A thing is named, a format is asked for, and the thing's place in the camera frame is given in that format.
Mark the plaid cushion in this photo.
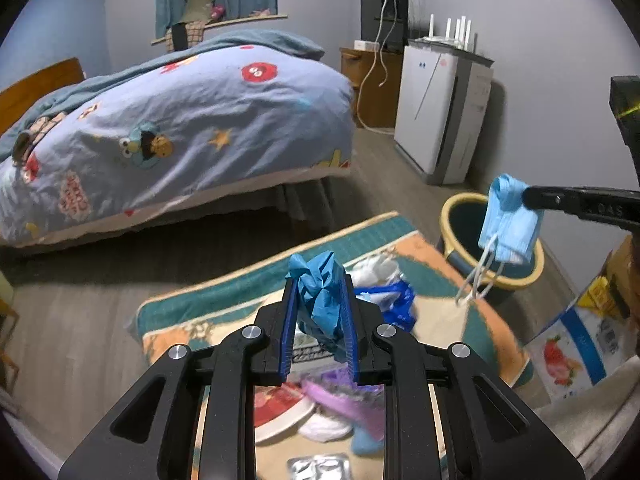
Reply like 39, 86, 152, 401
167, 20, 207, 53

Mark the white crumpled paper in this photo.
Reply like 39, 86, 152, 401
300, 407, 353, 443

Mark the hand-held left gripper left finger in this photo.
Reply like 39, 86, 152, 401
57, 276, 299, 480

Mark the yellow rimmed blue bin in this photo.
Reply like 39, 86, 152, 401
440, 194, 546, 293

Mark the wooden windowsill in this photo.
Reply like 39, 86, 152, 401
150, 12, 289, 46

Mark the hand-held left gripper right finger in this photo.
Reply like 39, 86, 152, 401
341, 274, 585, 480

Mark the purple plastic wrapper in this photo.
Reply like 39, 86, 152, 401
300, 367, 386, 441

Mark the grey bed skirt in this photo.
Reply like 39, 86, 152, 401
190, 167, 351, 241

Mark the wooden cabinet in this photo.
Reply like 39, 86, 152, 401
340, 46, 403, 131

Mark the bed with cartoon duvet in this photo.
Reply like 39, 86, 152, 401
0, 30, 353, 248

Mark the grey green cushion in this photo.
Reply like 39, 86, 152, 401
182, 0, 221, 23

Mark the crumpled white tissue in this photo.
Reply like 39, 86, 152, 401
350, 255, 403, 291

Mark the blue face mask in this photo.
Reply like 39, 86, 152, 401
456, 174, 545, 306

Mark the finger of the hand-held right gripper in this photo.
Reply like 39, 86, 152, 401
522, 186, 640, 231

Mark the patterned floor mat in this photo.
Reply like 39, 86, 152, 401
135, 211, 533, 480

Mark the yellow cardboard box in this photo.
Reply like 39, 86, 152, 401
577, 235, 640, 321

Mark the strawberry print cardboard box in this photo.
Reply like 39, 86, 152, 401
522, 300, 640, 403

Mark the black monitor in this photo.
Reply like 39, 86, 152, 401
361, 0, 410, 53

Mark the blue plastic bag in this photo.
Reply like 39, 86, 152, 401
354, 280, 417, 333

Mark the blue glove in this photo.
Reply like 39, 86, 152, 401
286, 250, 351, 363

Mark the wooden bed frame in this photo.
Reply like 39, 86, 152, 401
0, 57, 86, 136

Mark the light blue cloth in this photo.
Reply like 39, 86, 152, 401
350, 427, 386, 456

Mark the white air purifier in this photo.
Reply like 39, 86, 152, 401
394, 40, 493, 185

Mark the white cable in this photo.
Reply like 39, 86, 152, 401
356, 0, 408, 133

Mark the silver blister pack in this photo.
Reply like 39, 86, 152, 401
287, 454, 351, 480

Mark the white router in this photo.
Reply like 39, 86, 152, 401
417, 14, 476, 53

